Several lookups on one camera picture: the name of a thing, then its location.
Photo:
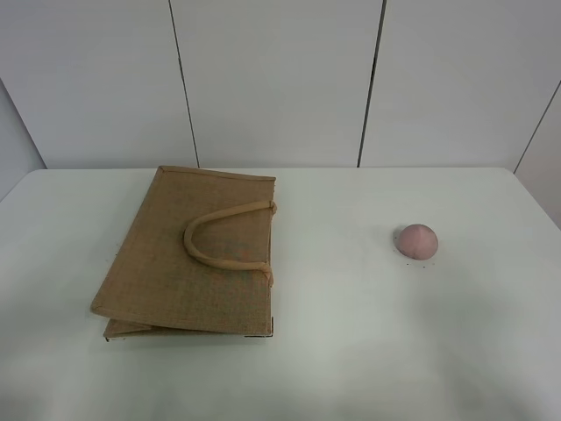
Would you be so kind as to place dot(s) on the brown linen tote bag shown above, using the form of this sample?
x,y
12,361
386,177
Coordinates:
x,y
196,260

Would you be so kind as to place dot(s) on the pink peach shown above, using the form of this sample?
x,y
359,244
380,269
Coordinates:
x,y
417,242

